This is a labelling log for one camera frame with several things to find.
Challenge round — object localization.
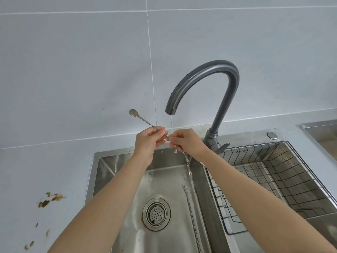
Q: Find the person's left hand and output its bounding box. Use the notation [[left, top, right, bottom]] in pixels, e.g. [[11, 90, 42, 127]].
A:
[[133, 126, 168, 167]]

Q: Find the person's right hand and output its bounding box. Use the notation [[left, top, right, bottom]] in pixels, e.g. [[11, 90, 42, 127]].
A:
[[167, 128, 209, 161]]

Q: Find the long-handled metal spoon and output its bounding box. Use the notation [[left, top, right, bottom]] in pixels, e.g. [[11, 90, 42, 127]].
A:
[[129, 109, 170, 137]]

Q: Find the person's left forearm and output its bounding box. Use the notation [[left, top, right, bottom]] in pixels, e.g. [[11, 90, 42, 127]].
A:
[[47, 154, 154, 253]]

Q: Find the person's right forearm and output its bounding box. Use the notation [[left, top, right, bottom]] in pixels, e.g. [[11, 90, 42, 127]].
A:
[[200, 150, 337, 253]]

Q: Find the stream of tap water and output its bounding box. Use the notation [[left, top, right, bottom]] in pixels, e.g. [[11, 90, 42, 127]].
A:
[[170, 114, 197, 188]]

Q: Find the stainless steel sink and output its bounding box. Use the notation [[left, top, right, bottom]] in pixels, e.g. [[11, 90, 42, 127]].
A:
[[85, 129, 337, 253]]

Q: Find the round metal drain strainer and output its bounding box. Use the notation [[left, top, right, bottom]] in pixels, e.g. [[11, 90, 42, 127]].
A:
[[142, 198, 171, 232]]

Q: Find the grey gooseneck faucet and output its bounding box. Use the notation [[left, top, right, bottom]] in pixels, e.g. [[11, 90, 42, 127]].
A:
[[165, 60, 240, 156]]

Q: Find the metal fork with twisted handle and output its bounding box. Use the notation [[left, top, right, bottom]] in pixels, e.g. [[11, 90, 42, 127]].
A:
[[182, 184, 202, 253]]

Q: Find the black wire drain basket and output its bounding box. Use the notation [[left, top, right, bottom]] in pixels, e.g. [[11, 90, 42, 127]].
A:
[[204, 141, 337, 236]]

